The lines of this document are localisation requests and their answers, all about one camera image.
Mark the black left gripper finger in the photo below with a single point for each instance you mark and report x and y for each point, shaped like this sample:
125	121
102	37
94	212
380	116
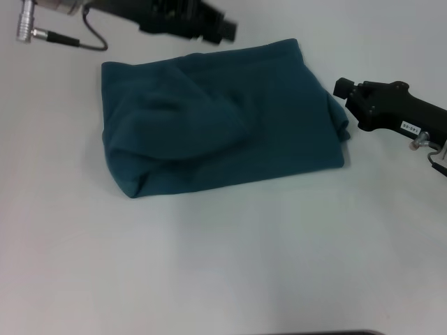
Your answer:
207	37
223	24

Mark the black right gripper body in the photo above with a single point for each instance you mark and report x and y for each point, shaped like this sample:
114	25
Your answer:
394	108

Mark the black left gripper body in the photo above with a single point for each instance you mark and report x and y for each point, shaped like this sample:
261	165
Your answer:
157	15

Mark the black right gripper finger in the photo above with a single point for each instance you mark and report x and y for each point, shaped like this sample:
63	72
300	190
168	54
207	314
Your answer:
345	89

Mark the teal t-shirt with beige print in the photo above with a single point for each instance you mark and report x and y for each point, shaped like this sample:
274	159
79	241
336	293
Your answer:
209	122

